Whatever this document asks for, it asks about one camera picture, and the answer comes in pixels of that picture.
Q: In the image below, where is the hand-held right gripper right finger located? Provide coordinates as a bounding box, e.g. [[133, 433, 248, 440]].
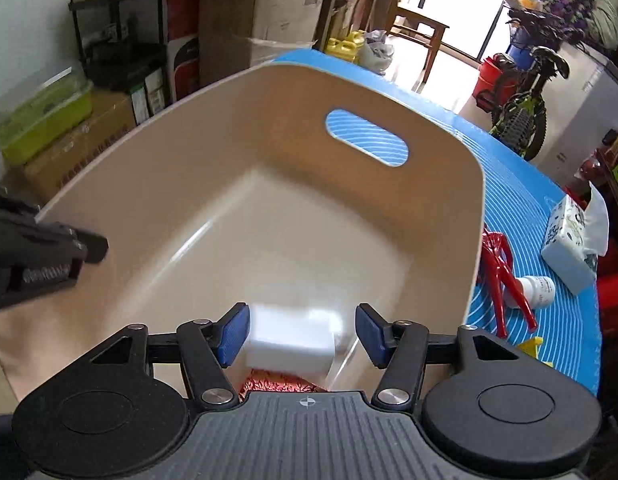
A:
[[355, 303, 522, 408]]

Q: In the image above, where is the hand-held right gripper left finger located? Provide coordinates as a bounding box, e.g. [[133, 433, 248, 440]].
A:
[[89, 302, 250, 408]]

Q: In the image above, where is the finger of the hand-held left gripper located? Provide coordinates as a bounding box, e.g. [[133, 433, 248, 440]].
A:
[[74, 230, 110, 265]]

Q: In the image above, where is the white rectangular box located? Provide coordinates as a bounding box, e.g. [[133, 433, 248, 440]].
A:
[[241, 302, 347, 378]]

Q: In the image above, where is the red plastic clamp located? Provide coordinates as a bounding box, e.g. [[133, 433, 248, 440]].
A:
[[476, 230, 538, 339]]

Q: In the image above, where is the yellow plastic toy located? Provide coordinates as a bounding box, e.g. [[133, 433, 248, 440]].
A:
[[509, 336, 554, 368]]

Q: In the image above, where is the beige plastic basket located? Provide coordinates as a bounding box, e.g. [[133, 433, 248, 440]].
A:
[[0, 62, 487, 411]]

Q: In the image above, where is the red patterned packet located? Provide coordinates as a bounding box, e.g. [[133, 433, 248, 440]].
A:
[[237, 367, 332, 395]]

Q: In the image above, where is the brown cardboard box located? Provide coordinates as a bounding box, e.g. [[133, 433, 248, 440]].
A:
[[23, 92, 137, 202]]

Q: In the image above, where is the green container clear lid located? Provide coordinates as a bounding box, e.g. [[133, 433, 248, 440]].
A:
[[0, 67, 94, 166]]

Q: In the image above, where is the white plastic bottle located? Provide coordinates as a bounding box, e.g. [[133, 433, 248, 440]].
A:
[[506, 276, 557, 309]]

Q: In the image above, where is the black shelf rack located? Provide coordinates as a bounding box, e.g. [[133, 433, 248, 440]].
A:
[[69, 0, 170, 127]]

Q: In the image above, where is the blue silicone mat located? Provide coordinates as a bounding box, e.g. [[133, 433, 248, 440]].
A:
[[274, 50, 602, 401]]

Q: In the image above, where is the patterned tissue box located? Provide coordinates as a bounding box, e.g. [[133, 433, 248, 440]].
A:
[[540, 182, 610, 296]]

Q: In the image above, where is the red and black box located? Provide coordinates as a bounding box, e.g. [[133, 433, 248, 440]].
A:
[[166, 0, 200, 102]]

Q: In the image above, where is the red paper bag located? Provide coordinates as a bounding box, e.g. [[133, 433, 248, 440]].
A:
[[596, 267, 618, 341]]

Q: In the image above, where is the green black bicycle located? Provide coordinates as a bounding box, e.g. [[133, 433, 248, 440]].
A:
[[476, 5, 572, 161]]

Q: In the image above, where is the grey plastic bag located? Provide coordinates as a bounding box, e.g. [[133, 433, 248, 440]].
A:
[[361, 30, 396, 73]]

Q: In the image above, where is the red bucket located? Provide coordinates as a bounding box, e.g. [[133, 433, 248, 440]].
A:
[[471, 55, 520, 111]]

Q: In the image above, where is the yellow plastic jug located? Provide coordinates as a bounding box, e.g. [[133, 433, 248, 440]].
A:
[[346, 30, 368, 59], [325, 37, 357, 63]]

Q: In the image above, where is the white chest freezer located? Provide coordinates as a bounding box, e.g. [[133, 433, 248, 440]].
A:
[[529, 40, 618, 186]]

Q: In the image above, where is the pale taped cardboard box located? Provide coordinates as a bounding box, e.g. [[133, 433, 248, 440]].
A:
[[250, 0, 332, 68]]

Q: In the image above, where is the wooden chair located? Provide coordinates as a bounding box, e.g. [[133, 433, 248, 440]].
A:
[[386, 2, 450, 86]]

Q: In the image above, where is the floral fabric bag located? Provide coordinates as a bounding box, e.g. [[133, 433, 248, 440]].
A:
[[541, 0, 600, 36]]

